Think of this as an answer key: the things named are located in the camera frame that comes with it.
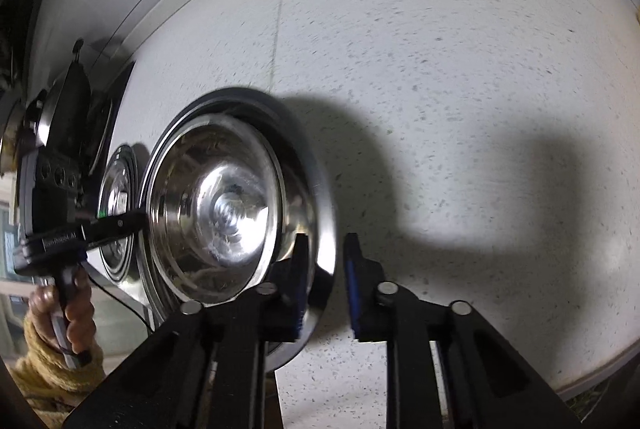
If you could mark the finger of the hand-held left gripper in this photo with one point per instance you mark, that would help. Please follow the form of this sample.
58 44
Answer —
117 225

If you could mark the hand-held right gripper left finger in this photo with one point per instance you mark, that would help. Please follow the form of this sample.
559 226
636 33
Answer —
300 289

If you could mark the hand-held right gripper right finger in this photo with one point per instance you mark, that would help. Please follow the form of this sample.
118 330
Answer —
353 284

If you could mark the small steel bowl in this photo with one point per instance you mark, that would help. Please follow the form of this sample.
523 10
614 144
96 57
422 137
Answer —
225 209

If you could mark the large stainless steel bowl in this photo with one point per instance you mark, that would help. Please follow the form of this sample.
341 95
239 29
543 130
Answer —
310 169

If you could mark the person's left forearm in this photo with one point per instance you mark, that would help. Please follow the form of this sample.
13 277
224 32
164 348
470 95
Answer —
40 384

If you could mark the person's left hand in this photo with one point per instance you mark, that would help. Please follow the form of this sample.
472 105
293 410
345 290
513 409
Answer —
80 309

